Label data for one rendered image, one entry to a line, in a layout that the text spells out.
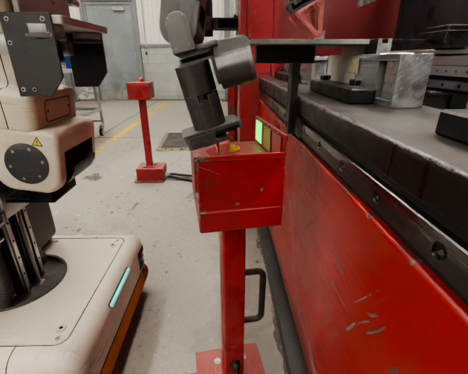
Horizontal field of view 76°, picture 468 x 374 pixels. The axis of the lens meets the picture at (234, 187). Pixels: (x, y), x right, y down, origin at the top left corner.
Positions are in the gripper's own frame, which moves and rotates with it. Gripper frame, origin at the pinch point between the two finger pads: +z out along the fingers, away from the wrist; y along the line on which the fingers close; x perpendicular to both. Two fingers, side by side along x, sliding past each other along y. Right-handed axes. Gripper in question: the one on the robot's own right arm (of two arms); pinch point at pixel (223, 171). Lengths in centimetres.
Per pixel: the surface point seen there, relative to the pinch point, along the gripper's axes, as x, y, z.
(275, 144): -0.9, 10.7, -2.2
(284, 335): 21, 6, 75
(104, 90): 778, -173, -1
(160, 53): 755, -13, -44
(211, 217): -4.5, -4.9, 6.0
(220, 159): -4.7, -0.3, -4.1
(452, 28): 14, 62, -11
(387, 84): 0.2, 34.7, -6.5
